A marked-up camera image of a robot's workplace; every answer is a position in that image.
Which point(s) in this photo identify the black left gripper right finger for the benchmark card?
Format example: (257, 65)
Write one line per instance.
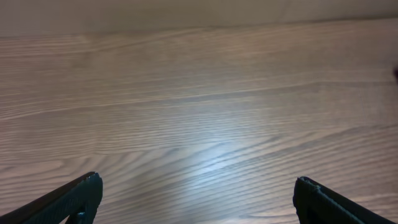
(317, 204)

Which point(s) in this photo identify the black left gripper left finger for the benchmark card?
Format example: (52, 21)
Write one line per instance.
(74, 202)

